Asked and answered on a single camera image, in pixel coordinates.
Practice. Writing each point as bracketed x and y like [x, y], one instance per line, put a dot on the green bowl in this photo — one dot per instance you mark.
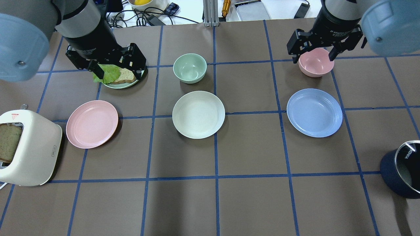
[190, 68]

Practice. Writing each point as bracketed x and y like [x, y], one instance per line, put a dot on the green lettuce leaf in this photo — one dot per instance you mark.
[111, 74]

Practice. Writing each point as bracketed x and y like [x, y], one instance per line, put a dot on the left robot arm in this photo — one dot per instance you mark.
[27, 27]

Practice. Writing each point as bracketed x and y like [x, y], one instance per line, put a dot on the pink plate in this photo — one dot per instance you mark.
[92, 124]

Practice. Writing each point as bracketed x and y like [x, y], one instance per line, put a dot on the light green plate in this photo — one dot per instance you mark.
[122, 86]

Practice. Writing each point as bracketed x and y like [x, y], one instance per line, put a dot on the silver digital scale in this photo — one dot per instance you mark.
[251, 10]

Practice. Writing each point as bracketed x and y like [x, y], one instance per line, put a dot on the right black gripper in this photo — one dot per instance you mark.
[335, 23]

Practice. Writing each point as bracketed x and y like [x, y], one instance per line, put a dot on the aluminium frame post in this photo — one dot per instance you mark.
[211, 13]

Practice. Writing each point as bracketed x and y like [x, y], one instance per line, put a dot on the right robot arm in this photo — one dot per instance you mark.
[389, 27]

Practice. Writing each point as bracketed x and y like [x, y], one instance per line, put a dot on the black power adapter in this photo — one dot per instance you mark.
[302, 10]

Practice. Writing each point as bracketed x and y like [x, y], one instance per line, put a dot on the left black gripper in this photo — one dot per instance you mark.
[89, 42]

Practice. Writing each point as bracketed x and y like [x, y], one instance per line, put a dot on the cream toaster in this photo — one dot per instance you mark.
[36, 154]

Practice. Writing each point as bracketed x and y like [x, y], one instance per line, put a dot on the glass pot lid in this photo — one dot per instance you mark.
[407, 162]

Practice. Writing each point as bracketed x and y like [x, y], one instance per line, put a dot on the white bowl with fruit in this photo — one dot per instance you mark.
[149, 5]

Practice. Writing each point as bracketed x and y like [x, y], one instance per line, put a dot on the cream plate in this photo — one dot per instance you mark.
[198, 114]

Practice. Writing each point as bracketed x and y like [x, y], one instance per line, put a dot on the blue plate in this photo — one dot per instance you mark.
[314, 113]

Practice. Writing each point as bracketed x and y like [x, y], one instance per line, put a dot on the bread slice on plate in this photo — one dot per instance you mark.
[126, 76]

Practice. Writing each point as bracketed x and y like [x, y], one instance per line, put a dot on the gold screwdriver handle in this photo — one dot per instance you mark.
[225, 8]

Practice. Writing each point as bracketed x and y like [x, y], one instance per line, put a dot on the pink bowl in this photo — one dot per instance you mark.
[316, 63]

